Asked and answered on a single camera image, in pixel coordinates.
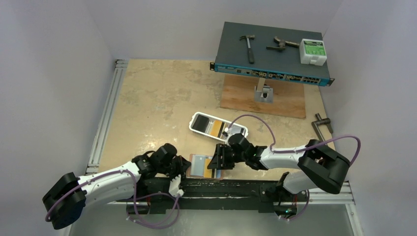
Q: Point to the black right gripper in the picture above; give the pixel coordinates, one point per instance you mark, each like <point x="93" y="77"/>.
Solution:
<point x="221" y="157"/>

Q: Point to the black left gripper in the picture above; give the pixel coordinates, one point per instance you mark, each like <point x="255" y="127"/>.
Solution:
<point x="183" y="164"/>

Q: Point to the tan leather card holder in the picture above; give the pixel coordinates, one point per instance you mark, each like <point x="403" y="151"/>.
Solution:
<point x="219" y="172"/>

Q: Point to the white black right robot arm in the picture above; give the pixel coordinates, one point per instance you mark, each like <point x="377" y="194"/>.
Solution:
<point x="318" y="166"/>

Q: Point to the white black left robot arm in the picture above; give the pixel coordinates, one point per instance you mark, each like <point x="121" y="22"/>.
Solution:
<point x="67" y="198"/>

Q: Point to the gold magnetic stripe card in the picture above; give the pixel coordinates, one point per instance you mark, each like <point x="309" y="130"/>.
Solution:
<point x="217" y="128"/>

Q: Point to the white plastic basket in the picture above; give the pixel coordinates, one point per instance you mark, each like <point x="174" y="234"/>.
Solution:
<point x="211" y="120"/>

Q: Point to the plywood board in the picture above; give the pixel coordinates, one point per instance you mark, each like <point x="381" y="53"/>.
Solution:
<point x="288" y="98"/>

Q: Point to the small hammer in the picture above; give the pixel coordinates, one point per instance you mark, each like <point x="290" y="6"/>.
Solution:
<point x="250" y="53"/>

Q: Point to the white green electrical box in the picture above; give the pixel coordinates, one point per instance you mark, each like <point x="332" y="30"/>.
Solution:
<point x="312" y="52"/>

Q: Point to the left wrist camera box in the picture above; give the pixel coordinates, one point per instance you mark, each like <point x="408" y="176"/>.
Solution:
<point x="174" y="187"/>

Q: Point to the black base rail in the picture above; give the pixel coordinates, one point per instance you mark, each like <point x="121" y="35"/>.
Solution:
<point x="263" y="196"/>

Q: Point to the grey metal stand bracket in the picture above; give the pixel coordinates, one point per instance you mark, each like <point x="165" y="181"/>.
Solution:
<point x="262" y="92"/>

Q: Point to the blue network switch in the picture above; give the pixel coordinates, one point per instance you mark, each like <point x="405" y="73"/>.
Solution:
<point x="232" y="55"/>

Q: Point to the aluminium frame rails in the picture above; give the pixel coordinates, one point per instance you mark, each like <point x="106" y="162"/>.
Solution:
<point x="153" y="100"/>

